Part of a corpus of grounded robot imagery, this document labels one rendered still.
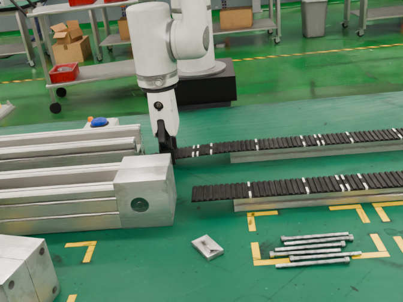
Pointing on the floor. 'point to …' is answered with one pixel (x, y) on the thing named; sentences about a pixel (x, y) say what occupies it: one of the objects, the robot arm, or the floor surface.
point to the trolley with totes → (71, 79)
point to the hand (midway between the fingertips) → (168, 151)
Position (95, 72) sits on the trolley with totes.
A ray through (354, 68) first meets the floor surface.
